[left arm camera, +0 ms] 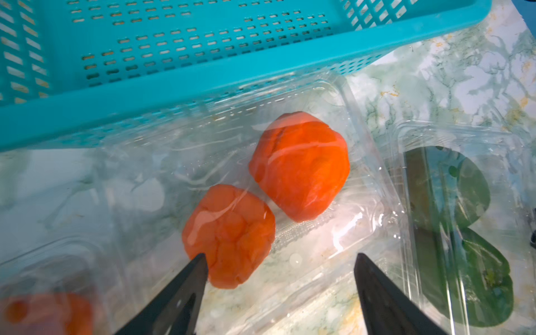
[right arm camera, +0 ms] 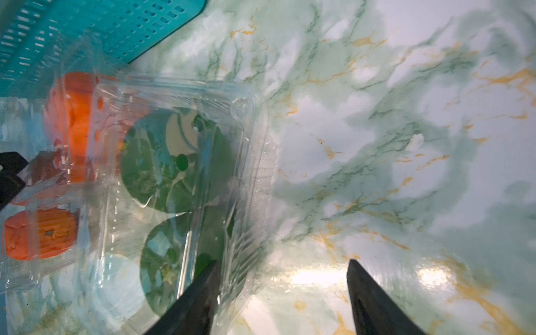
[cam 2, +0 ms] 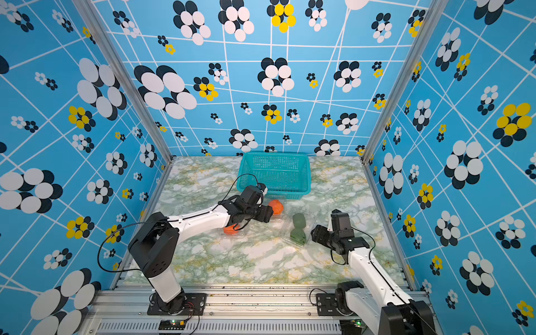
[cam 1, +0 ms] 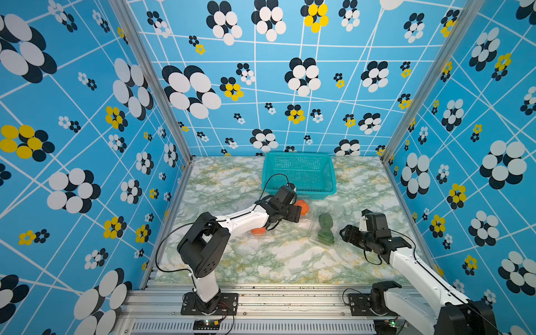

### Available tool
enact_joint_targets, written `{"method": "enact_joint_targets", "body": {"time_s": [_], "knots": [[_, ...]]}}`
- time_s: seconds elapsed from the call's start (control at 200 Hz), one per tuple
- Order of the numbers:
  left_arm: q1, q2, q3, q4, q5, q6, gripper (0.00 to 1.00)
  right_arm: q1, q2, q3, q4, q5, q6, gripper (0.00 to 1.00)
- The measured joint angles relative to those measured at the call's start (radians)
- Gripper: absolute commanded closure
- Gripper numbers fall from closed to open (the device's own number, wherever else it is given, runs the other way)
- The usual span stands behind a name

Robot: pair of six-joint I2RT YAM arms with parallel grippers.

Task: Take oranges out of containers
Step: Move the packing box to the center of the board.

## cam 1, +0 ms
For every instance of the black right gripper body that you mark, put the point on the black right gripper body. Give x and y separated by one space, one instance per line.
361 238

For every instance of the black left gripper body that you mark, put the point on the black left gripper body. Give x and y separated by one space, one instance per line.
292 213

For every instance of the orange fruit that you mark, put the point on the orange fruit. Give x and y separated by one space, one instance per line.
259 231
304 207

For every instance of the green fruit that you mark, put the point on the green fruit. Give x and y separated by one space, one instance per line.
325 221
326 236

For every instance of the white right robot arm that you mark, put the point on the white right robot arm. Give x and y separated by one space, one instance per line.
443 310

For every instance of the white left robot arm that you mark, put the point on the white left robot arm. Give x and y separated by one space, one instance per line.
203 246

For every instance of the teal plastic basket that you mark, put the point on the teal plastic basket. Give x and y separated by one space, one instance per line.
313 175

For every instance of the green circuit board right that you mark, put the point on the green circuit board right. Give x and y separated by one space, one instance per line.
385 327

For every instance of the green circuit board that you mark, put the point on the green circuit board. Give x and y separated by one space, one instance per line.
206 325
385 327

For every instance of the green circuit board left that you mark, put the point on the green circuit board left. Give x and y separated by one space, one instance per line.
206 325

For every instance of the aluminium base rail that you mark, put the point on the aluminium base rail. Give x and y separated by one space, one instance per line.
262 309

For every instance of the aluminium corner post right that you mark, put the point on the aluminium corner post right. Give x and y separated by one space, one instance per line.
468 14

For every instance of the aluminium corner post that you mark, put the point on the aluminium corner post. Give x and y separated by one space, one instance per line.
468 14
126 20

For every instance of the aluminium corner post left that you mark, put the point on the aluminium corner post left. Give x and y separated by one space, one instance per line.
126 20

